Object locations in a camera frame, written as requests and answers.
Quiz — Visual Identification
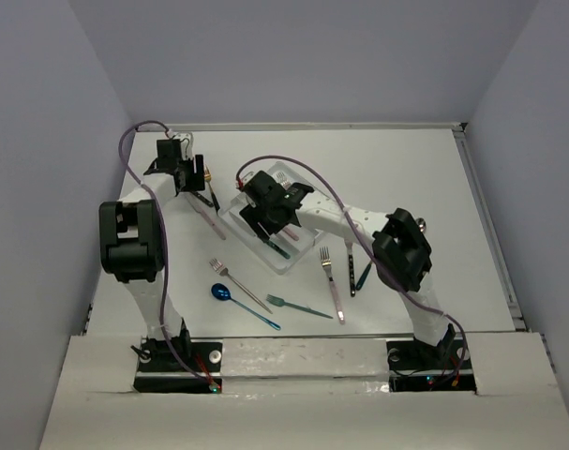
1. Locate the teal handled knife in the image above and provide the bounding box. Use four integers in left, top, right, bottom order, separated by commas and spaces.
265, 239, 291, 260

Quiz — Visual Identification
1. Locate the pink handled knife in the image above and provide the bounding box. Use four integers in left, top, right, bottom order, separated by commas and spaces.
187, 193, 226, 240

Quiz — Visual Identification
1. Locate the pink handled fork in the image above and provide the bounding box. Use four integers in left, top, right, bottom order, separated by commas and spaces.
319, 247, 346, 324

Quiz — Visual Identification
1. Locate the teal slim fork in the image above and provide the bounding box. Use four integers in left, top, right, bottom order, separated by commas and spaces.
266, 294, 333, 320

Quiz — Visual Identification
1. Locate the pink handled spoon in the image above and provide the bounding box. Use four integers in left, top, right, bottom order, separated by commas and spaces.
283, 227, 300, 242

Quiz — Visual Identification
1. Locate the dark marbled handled knife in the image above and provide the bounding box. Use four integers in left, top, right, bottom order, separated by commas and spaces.
191, 192, 215, 208

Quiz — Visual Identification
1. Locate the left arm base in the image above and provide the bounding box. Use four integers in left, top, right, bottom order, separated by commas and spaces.
130, 332, 223, 394

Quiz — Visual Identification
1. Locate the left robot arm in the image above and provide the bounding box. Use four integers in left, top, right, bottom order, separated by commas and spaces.
98, 133, 205, 370

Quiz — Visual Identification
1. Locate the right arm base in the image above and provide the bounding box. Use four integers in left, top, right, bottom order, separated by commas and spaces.
386, 339, 477, 393

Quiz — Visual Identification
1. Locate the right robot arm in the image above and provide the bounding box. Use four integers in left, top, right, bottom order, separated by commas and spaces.
238, 171, 457, 368

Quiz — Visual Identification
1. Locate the white cutlery tray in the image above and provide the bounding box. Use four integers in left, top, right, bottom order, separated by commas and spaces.
217, 160, 319, 277

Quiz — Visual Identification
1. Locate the silver slim fork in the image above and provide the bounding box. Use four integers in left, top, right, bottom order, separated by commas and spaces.
209, 258, 273, 314

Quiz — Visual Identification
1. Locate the blue spoon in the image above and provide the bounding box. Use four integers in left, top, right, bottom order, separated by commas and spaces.
210, 283, 281, 331

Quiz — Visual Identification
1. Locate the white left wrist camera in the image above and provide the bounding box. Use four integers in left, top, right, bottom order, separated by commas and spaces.
172, 132, 193, 159

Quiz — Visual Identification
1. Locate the teal handled fork in tray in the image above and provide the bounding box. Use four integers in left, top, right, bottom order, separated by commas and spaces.
276, 172, 291, 188

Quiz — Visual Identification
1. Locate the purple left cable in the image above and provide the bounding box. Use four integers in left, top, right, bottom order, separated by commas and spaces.
118, 120, 219, 390

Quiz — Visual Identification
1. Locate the purple cable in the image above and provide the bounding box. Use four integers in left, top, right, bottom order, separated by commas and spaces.
118, 120, 219, 390
235, 155, 468, 381

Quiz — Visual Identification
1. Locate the gold fork green handle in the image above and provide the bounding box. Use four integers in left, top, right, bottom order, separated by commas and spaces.
204, 166, 220, 213

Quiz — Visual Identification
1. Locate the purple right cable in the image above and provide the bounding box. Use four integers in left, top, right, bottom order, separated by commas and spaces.
235, 155, 468, 381

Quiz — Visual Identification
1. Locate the dark dotted handled fork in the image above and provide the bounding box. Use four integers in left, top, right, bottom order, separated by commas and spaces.
345, 240, 356, 297

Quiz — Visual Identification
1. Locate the gold spoon green handle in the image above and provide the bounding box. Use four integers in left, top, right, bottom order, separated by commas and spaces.
355, 262, 372, 291

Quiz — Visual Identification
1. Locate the teal handled spoon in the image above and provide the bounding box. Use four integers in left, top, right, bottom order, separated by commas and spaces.
416, 217, 427, 233

